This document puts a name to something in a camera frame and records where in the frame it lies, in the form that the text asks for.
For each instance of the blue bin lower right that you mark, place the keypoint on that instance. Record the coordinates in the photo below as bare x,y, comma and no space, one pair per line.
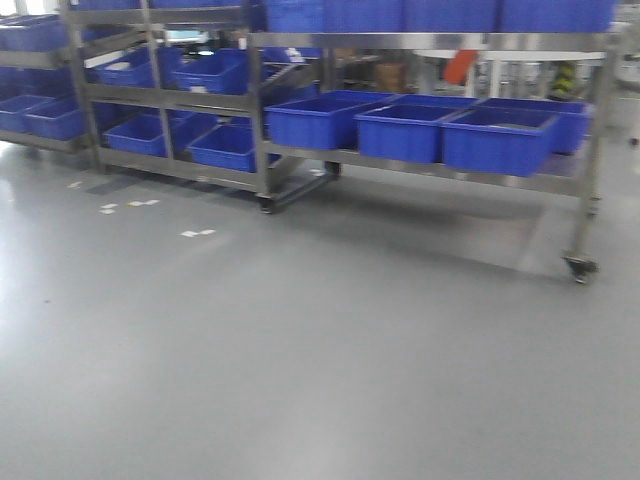
498,141

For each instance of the orange object background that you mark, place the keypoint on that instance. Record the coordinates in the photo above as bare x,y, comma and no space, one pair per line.
458,67

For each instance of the steel shelf rack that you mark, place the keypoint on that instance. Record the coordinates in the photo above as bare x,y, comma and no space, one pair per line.
180,89
39,105
582,185

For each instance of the steel shelf rack left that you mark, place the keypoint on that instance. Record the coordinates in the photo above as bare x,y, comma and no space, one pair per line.
39,105

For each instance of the blue bin lower centre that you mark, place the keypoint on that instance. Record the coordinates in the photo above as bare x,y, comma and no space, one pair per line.
409,128

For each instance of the blue bin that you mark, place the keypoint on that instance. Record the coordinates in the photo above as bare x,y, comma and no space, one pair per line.
498,141
409,128
574,119
326,122

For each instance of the blue bin lower left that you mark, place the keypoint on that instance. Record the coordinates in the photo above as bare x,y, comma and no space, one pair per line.
326,122

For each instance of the black caster wheel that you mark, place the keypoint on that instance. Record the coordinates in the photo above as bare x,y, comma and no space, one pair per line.
581,269

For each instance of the steel shelf rack middle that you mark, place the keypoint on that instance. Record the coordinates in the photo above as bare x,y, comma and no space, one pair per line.
180,89

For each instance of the blue bin far right rear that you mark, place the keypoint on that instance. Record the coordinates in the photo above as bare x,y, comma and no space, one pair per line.
574,119

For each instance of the steel shelf rack right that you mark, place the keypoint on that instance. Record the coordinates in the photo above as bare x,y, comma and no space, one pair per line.
582,185

